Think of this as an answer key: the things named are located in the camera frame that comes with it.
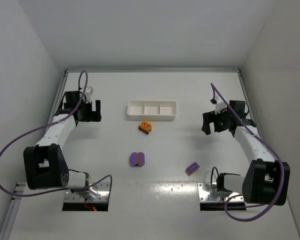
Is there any purple lego brick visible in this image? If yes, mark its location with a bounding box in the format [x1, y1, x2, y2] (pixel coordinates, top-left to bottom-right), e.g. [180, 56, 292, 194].
[185, 162, 200, 176]

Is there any metal base plate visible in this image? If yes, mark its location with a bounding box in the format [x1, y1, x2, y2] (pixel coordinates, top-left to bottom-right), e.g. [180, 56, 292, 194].
[197, 182, 239, 204]
[64, 182, 111, 204]

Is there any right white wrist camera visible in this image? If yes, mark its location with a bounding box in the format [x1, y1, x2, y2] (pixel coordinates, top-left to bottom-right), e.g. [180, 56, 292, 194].
[210, 94, 228, 115]

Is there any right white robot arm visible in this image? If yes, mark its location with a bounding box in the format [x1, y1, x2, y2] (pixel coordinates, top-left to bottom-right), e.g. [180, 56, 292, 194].
[201, 97, 290, 206]

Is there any purple brown lego stack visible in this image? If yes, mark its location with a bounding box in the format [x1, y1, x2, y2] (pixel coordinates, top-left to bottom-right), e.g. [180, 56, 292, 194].
[129, 152, 145, 167]

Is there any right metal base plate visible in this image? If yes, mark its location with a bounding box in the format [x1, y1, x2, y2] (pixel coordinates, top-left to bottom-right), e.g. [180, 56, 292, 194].
[197, 182, 239, 204]

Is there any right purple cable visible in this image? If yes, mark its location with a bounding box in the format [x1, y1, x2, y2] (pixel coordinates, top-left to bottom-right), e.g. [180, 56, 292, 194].
[210, 82, 284, 222]

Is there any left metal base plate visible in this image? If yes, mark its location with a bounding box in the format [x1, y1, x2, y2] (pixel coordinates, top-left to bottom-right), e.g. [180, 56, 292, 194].
[64, 182, 111, 204]

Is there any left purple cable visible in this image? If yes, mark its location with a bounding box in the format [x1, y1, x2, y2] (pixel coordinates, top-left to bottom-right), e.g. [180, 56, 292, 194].
[0, 70, 113, 198]

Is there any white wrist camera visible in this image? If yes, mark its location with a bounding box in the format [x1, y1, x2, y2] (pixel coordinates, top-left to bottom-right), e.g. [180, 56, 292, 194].
[210, 94, 228, 115]
[83, 86, 93, 103]

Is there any purple cable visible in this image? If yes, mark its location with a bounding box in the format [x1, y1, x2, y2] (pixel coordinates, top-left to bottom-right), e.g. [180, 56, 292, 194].
[0, 70, 113, 198]
[210, 82, 284, 222]

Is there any white three-compartment tray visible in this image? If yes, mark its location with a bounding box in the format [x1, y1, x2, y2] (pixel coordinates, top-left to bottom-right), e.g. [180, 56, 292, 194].
[127, 100, 177, 122]

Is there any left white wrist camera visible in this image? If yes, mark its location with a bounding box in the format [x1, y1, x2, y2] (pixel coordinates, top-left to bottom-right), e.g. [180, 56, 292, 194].
[83, 86, 93, 103]

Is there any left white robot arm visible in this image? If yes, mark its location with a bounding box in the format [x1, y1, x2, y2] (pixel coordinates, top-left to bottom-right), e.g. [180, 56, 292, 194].
[23, 86, 102, 190]

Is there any yellow orange lego stack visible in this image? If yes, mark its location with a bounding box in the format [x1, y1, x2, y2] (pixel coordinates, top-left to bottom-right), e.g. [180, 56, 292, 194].
[138, 121, 153, 135]

